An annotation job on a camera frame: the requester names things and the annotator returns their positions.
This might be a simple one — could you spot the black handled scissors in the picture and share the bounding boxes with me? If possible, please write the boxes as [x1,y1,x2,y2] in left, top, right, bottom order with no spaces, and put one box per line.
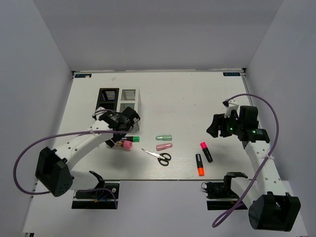
[142,149,172,166]

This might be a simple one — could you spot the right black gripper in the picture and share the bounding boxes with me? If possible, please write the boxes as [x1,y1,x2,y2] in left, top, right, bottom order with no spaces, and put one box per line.
[206,111,243,138]

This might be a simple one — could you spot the pink capped black highlighter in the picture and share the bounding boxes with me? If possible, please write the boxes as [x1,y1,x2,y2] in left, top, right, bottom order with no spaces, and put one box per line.
[200,142,213,163]

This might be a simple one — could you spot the white pen holder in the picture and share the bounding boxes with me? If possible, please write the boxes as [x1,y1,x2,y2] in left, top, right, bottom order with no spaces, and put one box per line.
[117,88,141,116]

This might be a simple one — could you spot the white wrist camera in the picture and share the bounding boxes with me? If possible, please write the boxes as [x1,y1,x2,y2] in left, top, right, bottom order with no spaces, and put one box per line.
[92,107,107,120]
[223,99,239,118]

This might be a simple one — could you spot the pink eraser capsule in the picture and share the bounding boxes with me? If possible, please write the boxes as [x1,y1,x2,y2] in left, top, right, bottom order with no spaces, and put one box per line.
[156,143,173,151]

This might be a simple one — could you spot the black pen holder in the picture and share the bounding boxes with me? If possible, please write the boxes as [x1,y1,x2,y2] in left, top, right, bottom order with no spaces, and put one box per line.
[96,88,119,111]

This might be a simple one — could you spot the blue table label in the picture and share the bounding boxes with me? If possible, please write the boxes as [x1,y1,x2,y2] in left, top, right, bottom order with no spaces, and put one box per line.
[223,72,240,77]
[75,74,92,78]

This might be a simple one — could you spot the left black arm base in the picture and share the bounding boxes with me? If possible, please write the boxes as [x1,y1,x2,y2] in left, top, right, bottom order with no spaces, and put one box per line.
[72,181,120,210]

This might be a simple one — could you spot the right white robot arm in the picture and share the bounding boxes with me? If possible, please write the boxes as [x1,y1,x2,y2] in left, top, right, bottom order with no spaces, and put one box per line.
[202,102,301,232]

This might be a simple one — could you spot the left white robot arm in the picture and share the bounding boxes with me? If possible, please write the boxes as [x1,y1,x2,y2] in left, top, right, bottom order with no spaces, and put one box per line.
[35,107,140,197]

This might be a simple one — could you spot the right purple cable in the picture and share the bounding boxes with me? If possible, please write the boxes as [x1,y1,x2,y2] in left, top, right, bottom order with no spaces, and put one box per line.
[212,93,279,228]

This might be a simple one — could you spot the left blue table label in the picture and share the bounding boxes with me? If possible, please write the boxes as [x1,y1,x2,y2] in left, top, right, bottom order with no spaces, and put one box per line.
[75,74,92,78]

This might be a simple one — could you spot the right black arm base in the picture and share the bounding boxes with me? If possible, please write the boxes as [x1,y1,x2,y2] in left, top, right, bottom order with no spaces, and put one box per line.
[201,172,248,211]

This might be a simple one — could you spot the right blue table label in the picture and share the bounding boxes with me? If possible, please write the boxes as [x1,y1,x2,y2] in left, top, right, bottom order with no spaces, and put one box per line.
[223,72,240,77]

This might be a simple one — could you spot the purple cable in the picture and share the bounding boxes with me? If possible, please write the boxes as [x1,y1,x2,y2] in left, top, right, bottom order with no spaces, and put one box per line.
[212,93,279,228]
[13,110,129,196]

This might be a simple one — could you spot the orange capped black highlighter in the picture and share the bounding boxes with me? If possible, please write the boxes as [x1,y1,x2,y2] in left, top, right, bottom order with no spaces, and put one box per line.
[195,154,204,176]

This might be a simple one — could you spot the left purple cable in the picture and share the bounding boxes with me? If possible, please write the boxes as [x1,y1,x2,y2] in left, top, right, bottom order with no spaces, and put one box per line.
[13,110,129,196]

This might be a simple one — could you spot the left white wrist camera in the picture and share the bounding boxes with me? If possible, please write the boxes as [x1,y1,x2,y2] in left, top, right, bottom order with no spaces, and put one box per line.
[92,107,107,120]

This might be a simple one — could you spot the black green-capped marker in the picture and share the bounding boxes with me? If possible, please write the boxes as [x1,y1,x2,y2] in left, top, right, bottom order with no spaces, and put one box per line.
[123,136,140,142]

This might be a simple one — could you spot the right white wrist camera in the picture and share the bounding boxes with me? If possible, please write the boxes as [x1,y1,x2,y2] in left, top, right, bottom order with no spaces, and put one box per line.
[223,99,239,118]

